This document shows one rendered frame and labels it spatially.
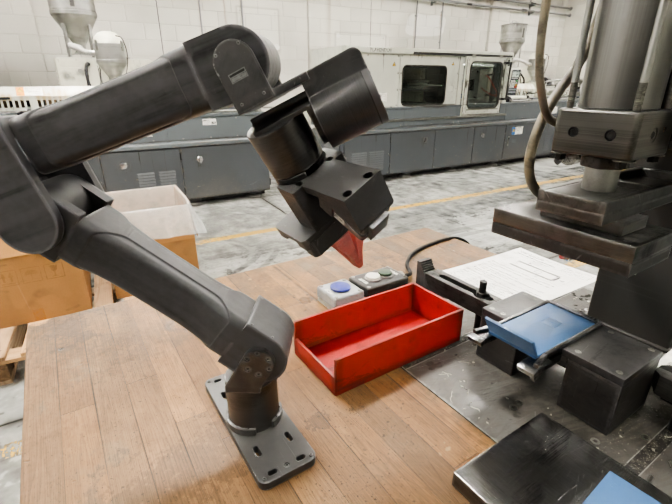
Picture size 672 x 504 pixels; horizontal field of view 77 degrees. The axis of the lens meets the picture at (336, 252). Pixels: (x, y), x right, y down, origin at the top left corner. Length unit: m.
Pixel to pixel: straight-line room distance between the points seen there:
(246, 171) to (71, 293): 2.90
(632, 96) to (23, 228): 0.62
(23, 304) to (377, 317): 2.16
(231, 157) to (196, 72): 4.58
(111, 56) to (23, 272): 2.89
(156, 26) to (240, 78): 6.44
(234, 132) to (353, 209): 4.63
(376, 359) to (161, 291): 0.31
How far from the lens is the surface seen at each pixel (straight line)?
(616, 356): 0.65
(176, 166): 4.86
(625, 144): 0.54
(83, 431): 0.65
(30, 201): 0.48
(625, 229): 0.58
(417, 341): 0.67
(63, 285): 2.62
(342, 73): 0.40
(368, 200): 0.36
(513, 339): 0.59
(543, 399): 0.67
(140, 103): 0.43
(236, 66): 0.39
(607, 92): 0.56
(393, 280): 0.86
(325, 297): 0.81
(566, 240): 0.58
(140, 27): 6.79
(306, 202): 0.41
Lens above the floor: 1.30
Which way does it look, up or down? 22 degrees down
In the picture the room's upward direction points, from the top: straight up
